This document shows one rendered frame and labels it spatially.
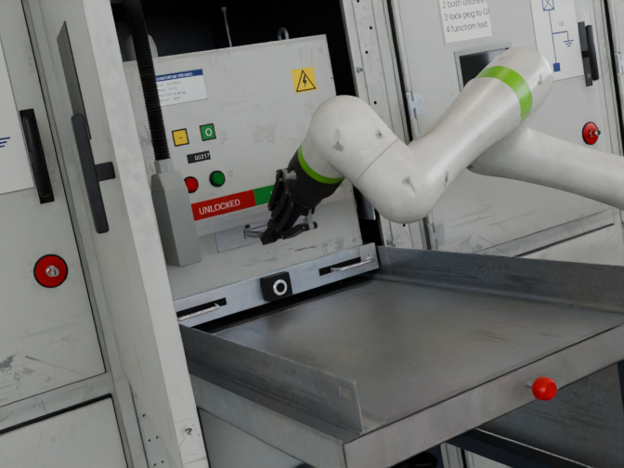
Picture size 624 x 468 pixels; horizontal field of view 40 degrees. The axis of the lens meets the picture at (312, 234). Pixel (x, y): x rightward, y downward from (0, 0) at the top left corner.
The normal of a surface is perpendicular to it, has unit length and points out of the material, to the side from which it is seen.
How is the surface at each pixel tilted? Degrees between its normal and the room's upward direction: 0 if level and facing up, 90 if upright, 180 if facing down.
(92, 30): 90
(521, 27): 90
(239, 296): 90
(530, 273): 90
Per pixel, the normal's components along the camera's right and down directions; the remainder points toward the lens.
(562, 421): -0.84, 0.23
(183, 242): 0.51, 0.04
